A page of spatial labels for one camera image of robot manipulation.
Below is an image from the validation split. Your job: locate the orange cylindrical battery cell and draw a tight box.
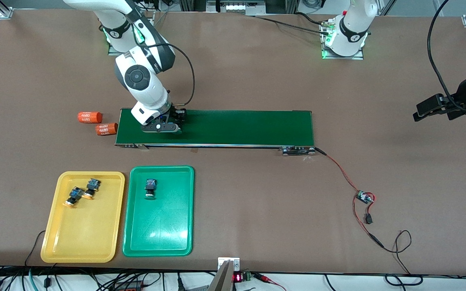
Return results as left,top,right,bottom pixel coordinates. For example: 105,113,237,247
96,123,118,136
78,111,103,124

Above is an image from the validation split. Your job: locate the green mushroom push button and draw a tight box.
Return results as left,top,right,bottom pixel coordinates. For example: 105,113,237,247
144,178,157,200

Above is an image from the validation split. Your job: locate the yellow mushroom push button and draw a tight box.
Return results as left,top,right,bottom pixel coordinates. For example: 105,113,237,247
62,186,86,209
82,178,102,200

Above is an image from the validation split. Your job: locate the green conveyor belt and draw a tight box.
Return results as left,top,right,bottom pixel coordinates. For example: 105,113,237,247
114,108,316,156

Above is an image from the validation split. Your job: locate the green plastic tray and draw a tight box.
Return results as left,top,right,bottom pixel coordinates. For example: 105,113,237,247
122,165,195,257

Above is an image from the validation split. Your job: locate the small green circuit board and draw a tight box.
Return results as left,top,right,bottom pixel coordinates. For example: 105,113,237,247
356,190,376,205

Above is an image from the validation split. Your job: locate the grey control box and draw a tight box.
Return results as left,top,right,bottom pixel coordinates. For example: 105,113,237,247
207,0,266,16

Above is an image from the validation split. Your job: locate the yellow plastic tray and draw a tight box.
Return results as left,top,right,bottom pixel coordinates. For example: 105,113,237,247
40,171,126,264

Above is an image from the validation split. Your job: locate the red clip test lead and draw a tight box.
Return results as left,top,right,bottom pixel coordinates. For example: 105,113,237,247
253,273,288,291

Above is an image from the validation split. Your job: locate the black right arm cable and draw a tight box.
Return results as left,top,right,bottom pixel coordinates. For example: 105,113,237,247
148,42,196,108

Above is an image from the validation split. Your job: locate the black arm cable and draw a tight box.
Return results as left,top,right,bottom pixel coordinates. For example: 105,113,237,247
148,42,196,108
427,0,466,113

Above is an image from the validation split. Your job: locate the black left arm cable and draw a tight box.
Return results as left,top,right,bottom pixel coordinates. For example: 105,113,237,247
427,0,466,113

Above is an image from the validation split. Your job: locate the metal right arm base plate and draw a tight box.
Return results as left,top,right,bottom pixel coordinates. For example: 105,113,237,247
108,12,155,55

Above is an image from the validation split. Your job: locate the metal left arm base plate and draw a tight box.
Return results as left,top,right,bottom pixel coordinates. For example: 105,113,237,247
321,20,365,60

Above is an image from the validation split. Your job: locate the red black conveyor wire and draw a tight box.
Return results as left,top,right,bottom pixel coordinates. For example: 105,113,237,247
314,146,385,249

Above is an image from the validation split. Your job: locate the thin black looped cable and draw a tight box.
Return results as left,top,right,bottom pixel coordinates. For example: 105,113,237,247
382,230,413,275

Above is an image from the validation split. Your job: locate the black table power cable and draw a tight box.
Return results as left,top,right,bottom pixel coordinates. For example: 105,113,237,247
253,11,333,35

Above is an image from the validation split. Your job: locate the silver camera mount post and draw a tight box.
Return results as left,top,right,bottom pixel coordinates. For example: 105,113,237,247
209,257,241,291

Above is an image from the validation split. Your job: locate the black coiled cable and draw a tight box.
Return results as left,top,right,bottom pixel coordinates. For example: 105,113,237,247
385,274,424,287

